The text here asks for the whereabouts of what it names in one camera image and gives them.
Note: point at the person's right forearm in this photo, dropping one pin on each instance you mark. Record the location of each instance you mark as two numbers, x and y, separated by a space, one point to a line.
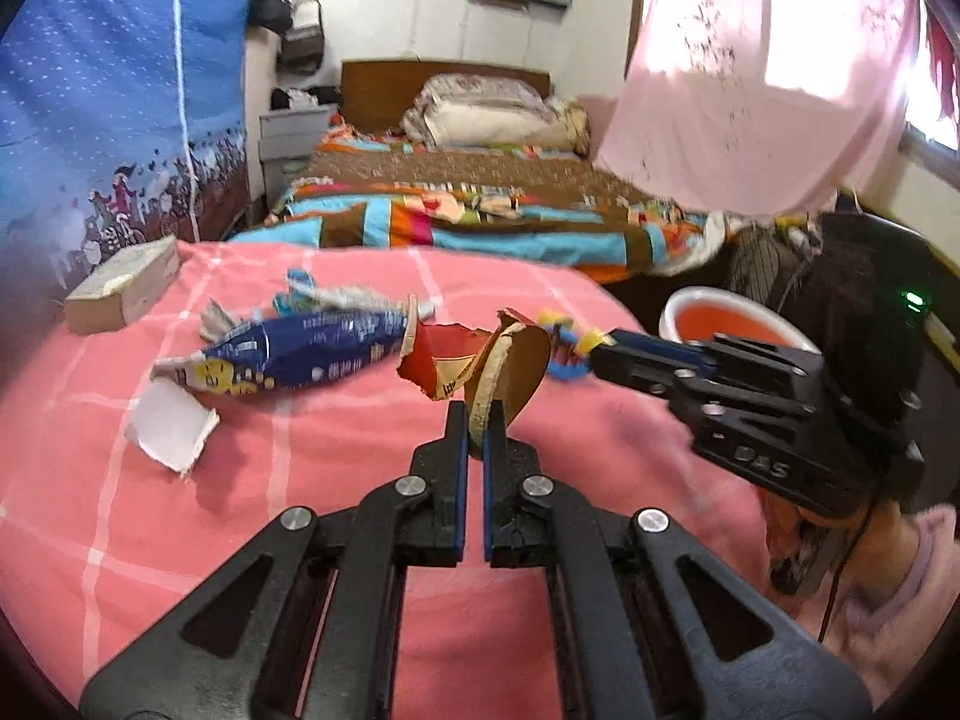
900 604

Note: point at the brown tote bag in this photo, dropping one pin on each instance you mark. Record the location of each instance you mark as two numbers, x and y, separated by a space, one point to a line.
303 37

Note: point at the silver wrapper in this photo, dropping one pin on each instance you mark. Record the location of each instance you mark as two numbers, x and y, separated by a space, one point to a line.
360 295

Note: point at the blue snack bag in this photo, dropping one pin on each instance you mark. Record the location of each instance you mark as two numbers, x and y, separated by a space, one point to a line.
300 352

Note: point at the blue fabric wardrobe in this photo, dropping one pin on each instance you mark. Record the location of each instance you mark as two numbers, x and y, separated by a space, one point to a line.
97 90

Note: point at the window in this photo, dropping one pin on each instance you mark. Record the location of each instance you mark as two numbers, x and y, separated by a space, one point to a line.
937 52

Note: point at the folded floral quilt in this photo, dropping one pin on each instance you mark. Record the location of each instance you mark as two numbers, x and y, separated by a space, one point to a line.
480 116

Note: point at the dark mesh cloth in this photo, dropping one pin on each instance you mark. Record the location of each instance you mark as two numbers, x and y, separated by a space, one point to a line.
772 270

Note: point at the torn red cardboard packet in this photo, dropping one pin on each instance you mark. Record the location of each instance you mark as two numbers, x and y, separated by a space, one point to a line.
517 367

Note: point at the wooden bed headboard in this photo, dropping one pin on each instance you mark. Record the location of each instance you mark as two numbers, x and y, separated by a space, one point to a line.
375 90

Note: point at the pink hanging cloth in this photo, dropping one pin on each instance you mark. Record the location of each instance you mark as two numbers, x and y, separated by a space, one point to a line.
750 90

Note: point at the colourful candy wrapper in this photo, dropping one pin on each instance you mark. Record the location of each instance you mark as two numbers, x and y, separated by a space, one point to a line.
566 349

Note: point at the thick old book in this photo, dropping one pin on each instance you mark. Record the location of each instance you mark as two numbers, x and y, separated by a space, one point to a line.
120 285

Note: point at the white paper piece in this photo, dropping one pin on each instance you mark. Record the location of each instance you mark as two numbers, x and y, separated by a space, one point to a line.
169 426

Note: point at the pink checked bed sheet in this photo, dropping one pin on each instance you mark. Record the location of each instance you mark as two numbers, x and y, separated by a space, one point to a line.
300 487

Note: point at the colourful patchwork blanket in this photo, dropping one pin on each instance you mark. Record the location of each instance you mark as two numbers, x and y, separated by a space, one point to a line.
450 229

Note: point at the orange bin with white rim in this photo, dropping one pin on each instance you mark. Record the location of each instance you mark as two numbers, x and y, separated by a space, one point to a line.
720 320

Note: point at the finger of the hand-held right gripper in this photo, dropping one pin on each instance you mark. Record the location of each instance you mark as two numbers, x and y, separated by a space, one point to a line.
660 351
637 375

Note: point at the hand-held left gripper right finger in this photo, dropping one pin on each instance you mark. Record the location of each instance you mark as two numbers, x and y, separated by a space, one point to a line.
489 484

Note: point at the dark items on nightstand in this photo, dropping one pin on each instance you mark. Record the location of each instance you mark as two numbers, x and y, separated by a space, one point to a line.
300 96

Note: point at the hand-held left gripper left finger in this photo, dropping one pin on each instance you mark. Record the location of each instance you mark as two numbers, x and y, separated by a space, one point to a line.
457 469

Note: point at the grey nightstand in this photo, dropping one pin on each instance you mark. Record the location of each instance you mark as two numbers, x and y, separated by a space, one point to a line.
289 135

